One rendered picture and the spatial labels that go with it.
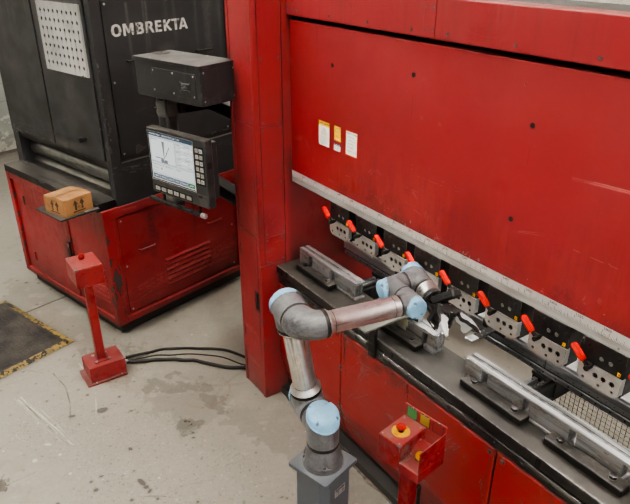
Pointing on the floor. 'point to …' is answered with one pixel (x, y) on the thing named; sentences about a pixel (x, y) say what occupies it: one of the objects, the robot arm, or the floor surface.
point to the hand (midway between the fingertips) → (465, 333)
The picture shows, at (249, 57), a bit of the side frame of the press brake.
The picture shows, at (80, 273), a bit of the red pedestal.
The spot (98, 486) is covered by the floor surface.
